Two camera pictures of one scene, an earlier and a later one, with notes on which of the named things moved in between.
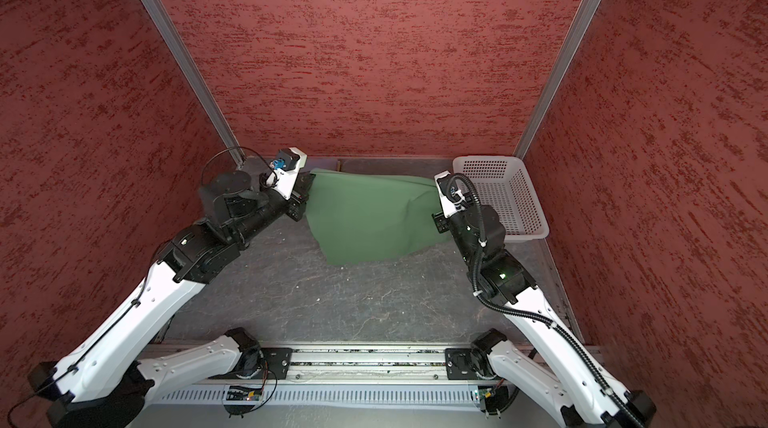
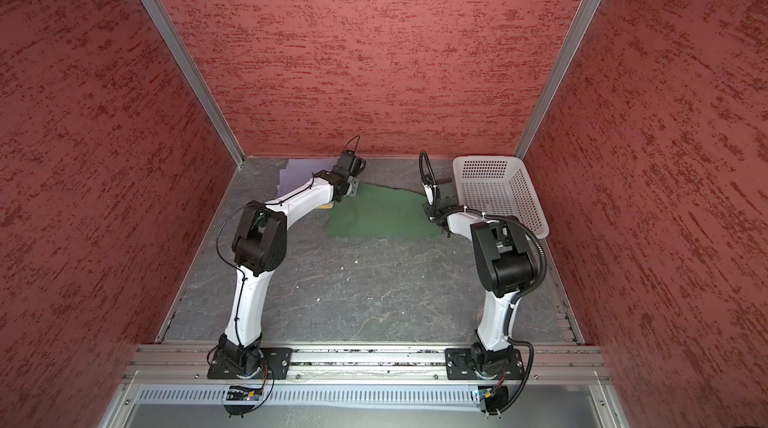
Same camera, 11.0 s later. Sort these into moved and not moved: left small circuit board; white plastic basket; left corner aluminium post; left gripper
Moved: left gripper
Not moved: white plastic basket; left small circuit board; left corner aluminium post
